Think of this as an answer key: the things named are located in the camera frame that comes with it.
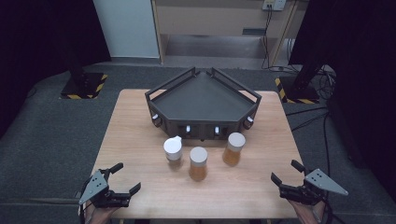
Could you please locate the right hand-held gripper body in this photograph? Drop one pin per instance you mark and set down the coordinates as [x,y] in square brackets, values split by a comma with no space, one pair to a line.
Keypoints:
[323,182]

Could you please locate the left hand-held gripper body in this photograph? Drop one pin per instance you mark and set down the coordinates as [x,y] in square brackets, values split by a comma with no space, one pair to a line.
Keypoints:
[95,186]

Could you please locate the orange spice jar round lid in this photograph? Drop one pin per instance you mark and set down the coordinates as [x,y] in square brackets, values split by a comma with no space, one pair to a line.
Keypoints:
[233,151]
[198,165]

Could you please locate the spice jar with flip lid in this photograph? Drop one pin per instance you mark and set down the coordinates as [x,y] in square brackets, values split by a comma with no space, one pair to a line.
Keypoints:
[173,150]

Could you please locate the black metal corner rack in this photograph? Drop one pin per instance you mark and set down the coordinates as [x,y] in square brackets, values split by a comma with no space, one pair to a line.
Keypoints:
[202,99]

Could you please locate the person's left hand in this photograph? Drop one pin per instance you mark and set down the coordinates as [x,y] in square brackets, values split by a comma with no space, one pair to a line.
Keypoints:
[102,216]

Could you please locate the person's right hand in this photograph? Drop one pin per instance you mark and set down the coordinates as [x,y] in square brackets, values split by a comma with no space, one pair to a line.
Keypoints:
[306,214]

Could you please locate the black stand column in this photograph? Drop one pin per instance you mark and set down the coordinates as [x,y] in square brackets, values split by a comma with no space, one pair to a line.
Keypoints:
[77,76]
[306,77]

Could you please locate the black curtain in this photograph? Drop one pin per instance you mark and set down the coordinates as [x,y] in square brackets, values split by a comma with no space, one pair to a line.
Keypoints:
[37,40]
[361,62]

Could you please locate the white panel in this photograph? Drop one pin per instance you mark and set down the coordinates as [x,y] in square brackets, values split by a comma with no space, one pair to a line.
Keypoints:
[127,28]

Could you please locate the beige wooden cabinet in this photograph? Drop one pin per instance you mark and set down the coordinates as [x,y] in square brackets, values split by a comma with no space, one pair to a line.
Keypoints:
[214,18]

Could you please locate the grey table bracket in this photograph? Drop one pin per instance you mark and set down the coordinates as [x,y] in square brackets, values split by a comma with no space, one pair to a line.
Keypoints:
[77,195]

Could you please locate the striped stand base plate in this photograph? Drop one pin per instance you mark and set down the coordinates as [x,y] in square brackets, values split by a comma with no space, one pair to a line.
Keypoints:
[299,95]
[93,85]

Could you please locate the white wall power outlet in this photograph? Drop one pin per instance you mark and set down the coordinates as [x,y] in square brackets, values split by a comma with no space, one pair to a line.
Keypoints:
[274,4]

